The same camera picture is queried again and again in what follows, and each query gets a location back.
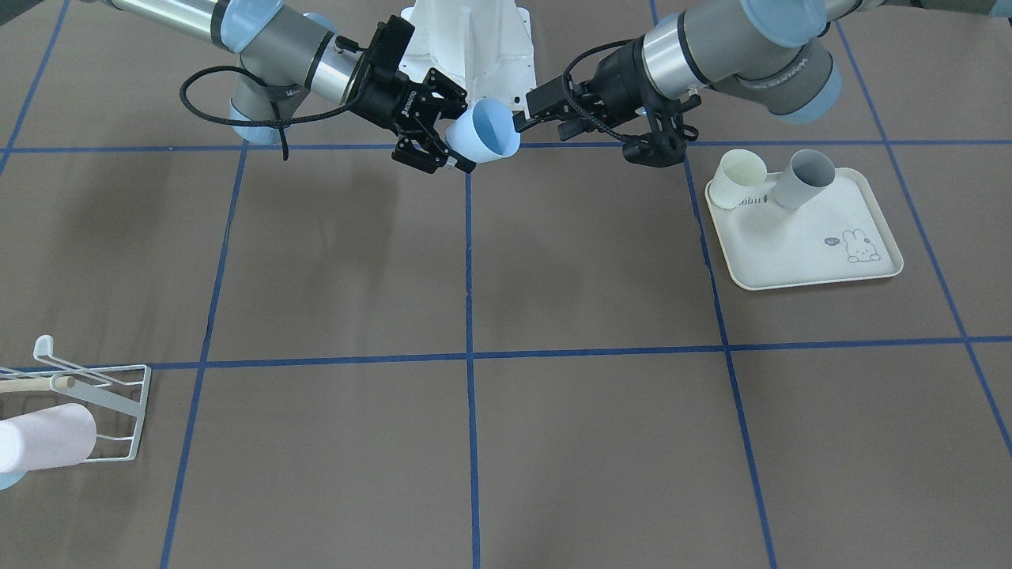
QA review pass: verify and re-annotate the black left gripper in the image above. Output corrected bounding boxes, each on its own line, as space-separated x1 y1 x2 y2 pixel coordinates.
512 40 650 143

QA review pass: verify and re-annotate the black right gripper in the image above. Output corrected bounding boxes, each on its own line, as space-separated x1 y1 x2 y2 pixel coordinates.
348 46 477 174

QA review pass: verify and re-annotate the pink plastic cup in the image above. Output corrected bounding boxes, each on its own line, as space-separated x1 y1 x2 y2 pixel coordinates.
1 403 97 474

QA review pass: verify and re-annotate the light blue plastic cup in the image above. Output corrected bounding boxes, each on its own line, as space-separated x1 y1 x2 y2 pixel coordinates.
0 471 28 491

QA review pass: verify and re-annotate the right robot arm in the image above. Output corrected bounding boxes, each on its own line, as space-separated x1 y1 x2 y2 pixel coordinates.
111 1 476 173

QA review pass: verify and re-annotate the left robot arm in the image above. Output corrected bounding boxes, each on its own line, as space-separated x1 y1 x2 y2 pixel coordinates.
513 1 881 167

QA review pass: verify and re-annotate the cream white plastic cup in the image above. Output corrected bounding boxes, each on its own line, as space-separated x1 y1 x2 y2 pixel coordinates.
708 149 768 210

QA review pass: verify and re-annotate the grey plastic cup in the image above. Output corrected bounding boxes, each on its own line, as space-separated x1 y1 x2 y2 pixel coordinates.
771 149 837 210

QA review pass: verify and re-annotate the cream rabbit print tray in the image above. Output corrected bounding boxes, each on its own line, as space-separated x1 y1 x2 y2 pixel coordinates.
706 167 904 291

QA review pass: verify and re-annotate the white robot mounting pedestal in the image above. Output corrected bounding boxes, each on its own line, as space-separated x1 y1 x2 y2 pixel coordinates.
400 1 536 112

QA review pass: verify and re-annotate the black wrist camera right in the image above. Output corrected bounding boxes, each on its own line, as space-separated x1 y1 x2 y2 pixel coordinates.
368 15 415 77

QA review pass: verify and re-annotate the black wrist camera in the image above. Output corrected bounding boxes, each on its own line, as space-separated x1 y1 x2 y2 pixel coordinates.
368 15 415 77
622 94 702 167

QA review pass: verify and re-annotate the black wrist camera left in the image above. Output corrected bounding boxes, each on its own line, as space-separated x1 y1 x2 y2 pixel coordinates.
622 94 702 167

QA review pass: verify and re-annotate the white wire cup rack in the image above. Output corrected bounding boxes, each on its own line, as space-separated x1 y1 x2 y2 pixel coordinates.
2 335 152 465

